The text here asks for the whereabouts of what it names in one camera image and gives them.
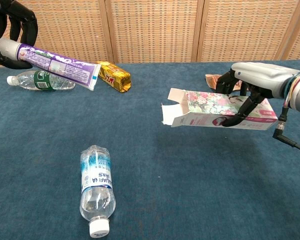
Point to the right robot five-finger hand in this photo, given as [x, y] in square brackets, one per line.
[260, 80]

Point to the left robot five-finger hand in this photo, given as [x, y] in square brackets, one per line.
[28, 25]

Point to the purple white toothpaste tube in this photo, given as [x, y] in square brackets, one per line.
[60, 67]

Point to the floral toothpaste box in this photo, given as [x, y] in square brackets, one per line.
[205, 105]

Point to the brown spout pouch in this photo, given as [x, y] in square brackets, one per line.
[211, 81]

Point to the green label water bottle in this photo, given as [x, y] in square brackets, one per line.
[27, 80]

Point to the golden snack package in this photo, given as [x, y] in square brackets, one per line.
[117, 77]

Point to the woven bamboo folding screen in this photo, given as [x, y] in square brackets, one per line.
[152, 30]

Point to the blue carpet table mat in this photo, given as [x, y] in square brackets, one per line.
[165, 162]

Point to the blue label water bottle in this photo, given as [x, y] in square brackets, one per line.
[97, 200]

